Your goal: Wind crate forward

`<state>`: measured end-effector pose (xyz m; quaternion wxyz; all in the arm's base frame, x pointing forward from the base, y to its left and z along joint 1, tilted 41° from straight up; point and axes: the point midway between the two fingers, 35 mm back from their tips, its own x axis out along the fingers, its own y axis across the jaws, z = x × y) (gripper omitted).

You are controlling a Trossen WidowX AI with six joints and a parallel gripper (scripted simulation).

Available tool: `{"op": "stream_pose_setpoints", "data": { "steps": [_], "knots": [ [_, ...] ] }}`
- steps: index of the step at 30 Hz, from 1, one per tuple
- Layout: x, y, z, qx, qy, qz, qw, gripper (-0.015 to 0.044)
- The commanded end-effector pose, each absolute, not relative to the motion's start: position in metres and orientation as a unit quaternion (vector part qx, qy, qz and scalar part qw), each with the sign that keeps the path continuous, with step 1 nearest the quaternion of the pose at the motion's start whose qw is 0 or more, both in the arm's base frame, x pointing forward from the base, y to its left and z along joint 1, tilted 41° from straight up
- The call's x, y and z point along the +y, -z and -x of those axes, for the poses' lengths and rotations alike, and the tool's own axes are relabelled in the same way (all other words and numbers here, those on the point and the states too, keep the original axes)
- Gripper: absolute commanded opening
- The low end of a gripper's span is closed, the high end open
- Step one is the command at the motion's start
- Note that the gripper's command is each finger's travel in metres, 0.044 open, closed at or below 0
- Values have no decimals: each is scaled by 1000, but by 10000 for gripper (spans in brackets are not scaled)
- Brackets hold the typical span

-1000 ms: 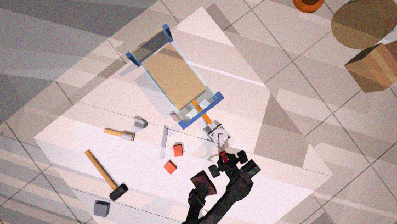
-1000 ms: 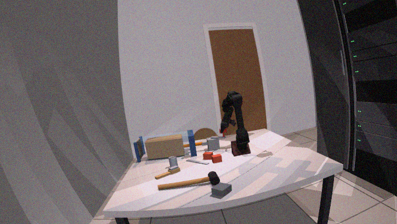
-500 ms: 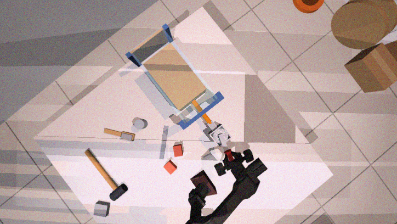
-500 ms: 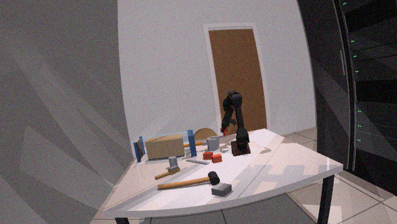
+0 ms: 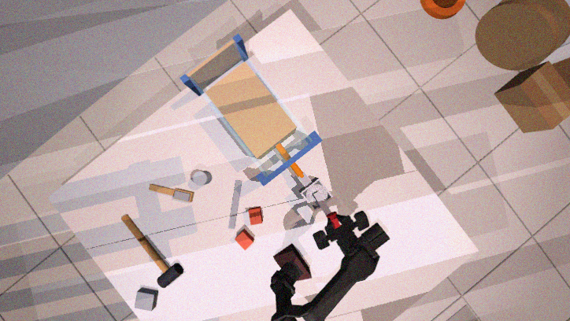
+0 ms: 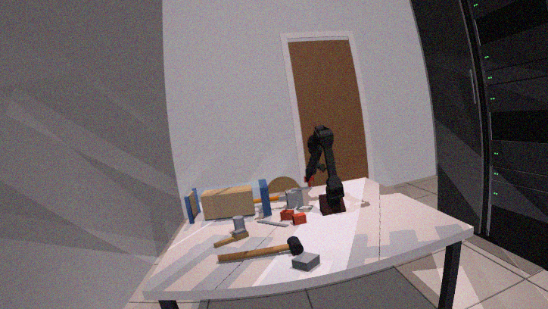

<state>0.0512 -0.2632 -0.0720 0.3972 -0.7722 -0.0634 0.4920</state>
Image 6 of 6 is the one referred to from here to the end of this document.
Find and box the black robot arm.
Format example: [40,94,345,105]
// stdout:
[307,125,344,208]

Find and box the grey cylinder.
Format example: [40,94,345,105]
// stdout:
[233,216,246,230]

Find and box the orange-red cube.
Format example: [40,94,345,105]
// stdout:
[280,210,294,220]
[292,212,307,226]

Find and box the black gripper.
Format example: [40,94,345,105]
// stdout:
[305,156,320,182]

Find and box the wooden-handled mallet with black head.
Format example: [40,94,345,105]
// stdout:
[217,236,304,262]

